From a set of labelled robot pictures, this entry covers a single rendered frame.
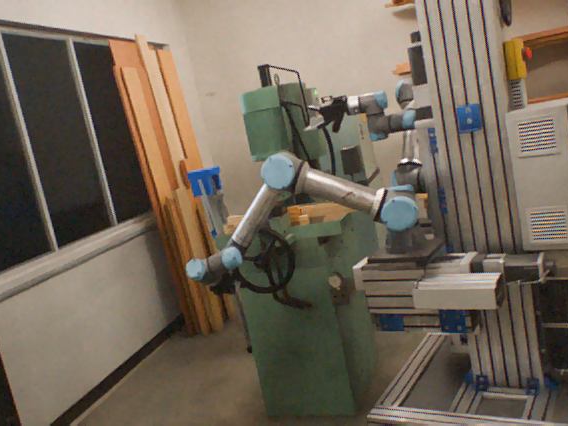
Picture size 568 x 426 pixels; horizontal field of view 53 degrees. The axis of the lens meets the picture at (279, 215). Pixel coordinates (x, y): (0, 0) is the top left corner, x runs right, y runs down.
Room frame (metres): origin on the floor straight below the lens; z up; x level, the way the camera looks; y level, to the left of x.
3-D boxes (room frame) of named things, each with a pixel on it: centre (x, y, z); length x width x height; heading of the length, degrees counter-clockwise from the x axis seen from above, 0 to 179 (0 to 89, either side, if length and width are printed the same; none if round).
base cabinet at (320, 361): (2.75, -0.05, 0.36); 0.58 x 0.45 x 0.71; 159
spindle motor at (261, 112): (2.64, -0.01, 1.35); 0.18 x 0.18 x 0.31
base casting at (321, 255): (2.76, -0.06, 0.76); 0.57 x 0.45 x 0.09; 159
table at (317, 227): (2.54, 0.02, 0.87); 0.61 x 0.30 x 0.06; 69
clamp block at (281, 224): (2.46, 0.05, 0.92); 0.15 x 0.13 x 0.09; 69
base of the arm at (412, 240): (2.02, -0.42, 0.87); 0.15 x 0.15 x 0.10
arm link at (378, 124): (2.36, -0.48, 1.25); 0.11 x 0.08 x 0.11; 49
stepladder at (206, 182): (3.52, 0.35, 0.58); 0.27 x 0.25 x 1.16; 72
